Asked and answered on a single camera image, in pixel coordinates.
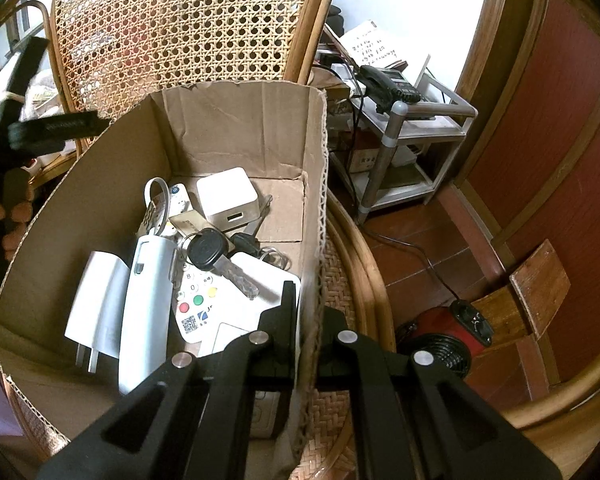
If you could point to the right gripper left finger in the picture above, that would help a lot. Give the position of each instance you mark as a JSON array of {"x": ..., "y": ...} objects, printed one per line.
[{"x": 191, "y": 418}]

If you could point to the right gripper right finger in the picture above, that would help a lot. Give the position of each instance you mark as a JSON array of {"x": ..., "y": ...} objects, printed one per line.
[{"x": 413, "y": 418}]

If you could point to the white power bank with strap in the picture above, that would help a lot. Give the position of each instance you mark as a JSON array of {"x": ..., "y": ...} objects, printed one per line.
[{"x": 146, "y": 312}]

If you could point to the brown cardboard box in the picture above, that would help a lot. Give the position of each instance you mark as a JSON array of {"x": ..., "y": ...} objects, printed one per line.
[{"x": 275, "y": 130}]

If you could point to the white remote control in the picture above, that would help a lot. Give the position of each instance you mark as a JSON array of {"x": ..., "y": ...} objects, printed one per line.
[{"x": 237, "y": 315}]

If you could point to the white remote coloured buttons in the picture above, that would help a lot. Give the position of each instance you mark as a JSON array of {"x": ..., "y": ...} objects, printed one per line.
[{"x": 192, "y": 288}]

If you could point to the white wall charger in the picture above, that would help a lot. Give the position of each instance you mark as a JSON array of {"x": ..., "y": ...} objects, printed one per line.
[{"x": 95, "y": 318}]

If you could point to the brass key with tag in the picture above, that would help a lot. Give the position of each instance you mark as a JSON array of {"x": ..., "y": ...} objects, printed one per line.
[{"x": 206, "y": 248}]

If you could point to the black keys with carabiner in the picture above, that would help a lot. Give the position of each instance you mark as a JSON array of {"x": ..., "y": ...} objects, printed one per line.
[{"x": 246, "y": 240}]

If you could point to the white cube charger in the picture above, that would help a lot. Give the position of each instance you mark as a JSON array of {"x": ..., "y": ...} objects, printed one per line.
[{"x": 228, "y": 199}]

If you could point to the person's hand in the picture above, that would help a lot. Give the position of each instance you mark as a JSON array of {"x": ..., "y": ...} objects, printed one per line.
[{"x": 18, "y": 216}]

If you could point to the clear plastic bag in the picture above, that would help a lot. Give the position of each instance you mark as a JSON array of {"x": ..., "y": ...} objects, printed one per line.
[{"x": 41, "y": 98}]

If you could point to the red black fan heater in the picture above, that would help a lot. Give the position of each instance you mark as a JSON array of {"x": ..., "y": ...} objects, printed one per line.
[{"x": 454, "y": 335}]

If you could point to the rattan cane armchair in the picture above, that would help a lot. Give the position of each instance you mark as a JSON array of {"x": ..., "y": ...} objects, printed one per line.
[{"x": 135, "y": 48}]

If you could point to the small wooden stool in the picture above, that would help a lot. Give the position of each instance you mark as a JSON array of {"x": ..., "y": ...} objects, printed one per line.
[{"x": 530, "y": 300}]

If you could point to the grey metal side shelf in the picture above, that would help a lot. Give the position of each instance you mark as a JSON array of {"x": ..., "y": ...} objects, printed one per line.
[{"x": 390, "y": 155}]

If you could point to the black desk telephone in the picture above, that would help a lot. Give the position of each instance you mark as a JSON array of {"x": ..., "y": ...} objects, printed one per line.
[{"x": 385, "y": 87}]

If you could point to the handwritten paper notebook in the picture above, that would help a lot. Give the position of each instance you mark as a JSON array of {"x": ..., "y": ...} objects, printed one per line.
[{"x": 366, "y": 44}]

